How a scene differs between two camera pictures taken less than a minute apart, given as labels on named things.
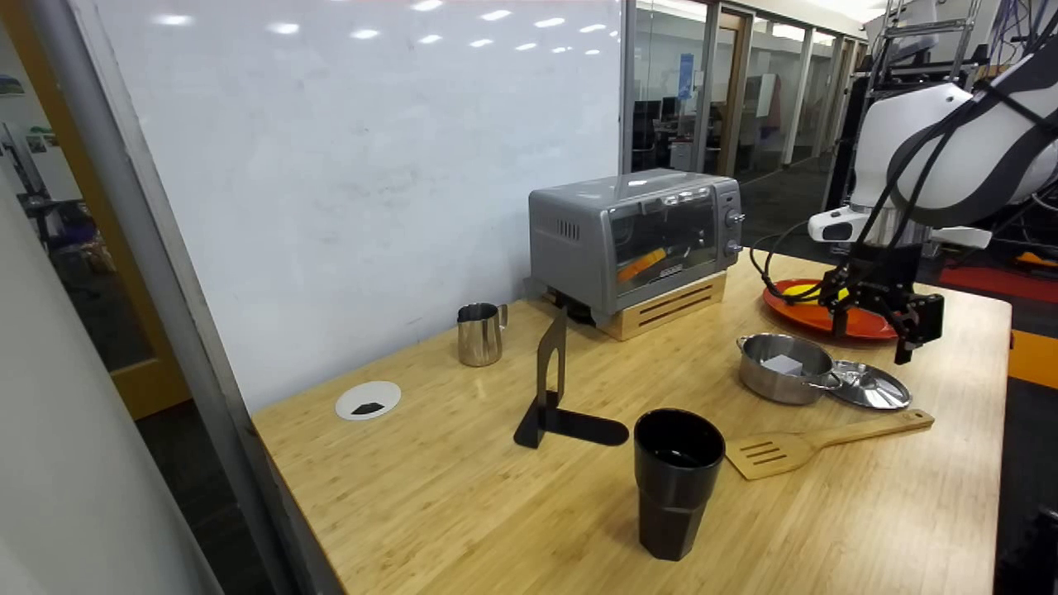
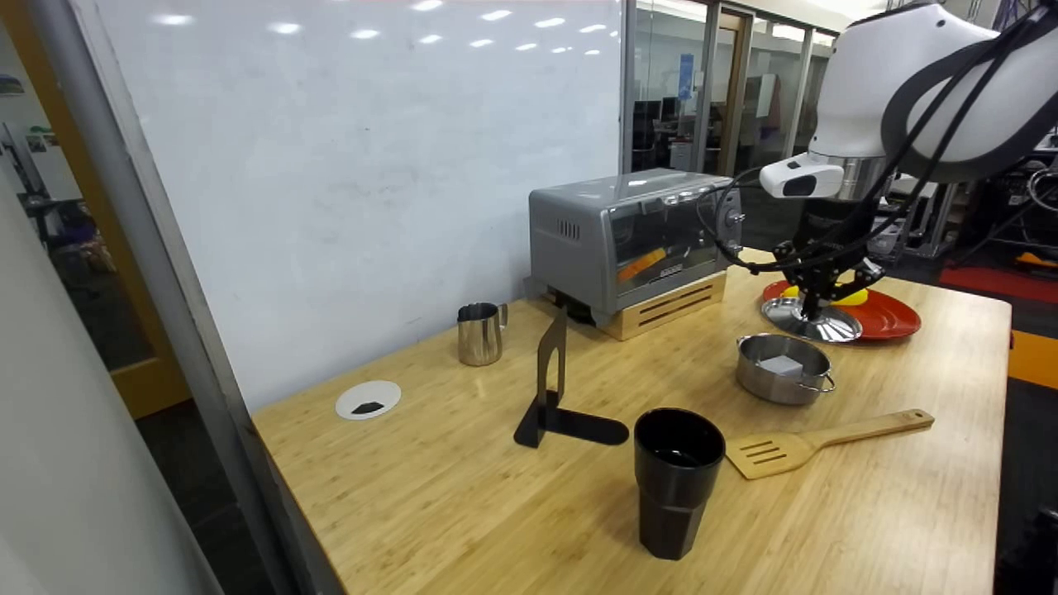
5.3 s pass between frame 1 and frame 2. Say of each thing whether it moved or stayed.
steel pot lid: moved
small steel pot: stayed
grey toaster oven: stayed
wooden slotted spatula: stayed
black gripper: moved
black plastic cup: stayed
